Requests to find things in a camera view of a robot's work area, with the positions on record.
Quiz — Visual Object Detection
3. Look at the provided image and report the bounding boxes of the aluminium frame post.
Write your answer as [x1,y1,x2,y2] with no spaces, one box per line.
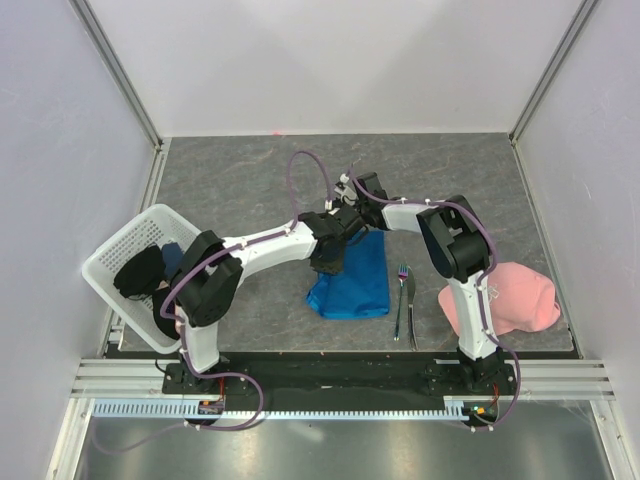
[67,0,166,151]
[508,0,604,146]

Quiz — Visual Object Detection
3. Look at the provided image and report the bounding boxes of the right aluminium frame post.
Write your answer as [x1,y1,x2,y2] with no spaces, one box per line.
[508,0,604,146]

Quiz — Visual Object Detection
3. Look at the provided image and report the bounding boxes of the pink cap in basket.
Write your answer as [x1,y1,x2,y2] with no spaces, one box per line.
[154,281,182,340]

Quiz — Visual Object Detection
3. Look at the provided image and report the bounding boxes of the navy cloth in basket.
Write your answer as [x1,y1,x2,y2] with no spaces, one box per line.
[161,242,184,278]

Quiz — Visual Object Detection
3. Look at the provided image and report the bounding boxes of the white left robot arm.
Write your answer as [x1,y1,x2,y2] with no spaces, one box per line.
[160,206,365,393]

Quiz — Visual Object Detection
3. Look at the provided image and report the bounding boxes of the iridescent rainbow fork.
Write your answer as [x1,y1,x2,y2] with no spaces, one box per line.
[394,264,409,341]

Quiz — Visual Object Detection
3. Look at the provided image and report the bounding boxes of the pink baseball cap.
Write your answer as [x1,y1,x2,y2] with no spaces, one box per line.
[437,261,562,337]

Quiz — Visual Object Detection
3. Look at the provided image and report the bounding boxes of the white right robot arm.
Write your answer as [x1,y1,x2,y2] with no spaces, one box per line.
[356,192,499,394]

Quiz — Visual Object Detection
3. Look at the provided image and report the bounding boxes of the white plastic perforated basket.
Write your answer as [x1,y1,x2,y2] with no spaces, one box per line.
[82,203,206,351]

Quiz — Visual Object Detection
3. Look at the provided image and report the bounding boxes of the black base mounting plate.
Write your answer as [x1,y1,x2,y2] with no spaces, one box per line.
[162,351,518,413]

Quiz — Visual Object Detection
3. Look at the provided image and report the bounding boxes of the black cloth in basket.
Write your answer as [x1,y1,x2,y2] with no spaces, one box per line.
[113,245,166,328]

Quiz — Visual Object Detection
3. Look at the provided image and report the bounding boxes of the silver table knife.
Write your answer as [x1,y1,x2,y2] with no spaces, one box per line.
[407,268,418,351]

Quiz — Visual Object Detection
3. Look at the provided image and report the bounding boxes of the light blue cable duct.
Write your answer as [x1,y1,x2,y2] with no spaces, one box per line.
[92,397,477,421]

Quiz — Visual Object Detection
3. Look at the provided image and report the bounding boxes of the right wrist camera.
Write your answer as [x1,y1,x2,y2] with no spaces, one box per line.
[334,172,388,203]

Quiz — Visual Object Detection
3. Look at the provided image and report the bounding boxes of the left aluminium frame post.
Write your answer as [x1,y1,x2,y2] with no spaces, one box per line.
[67,0,166,151]

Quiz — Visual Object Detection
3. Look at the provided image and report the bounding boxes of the blue cloth napkin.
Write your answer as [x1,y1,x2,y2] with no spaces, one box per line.
[306,231,391,320]

